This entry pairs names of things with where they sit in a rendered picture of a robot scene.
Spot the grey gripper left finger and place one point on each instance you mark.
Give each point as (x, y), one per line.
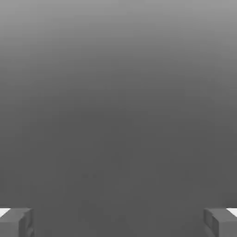
(13, 224)

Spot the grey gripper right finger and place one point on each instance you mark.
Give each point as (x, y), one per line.
(224, 224)

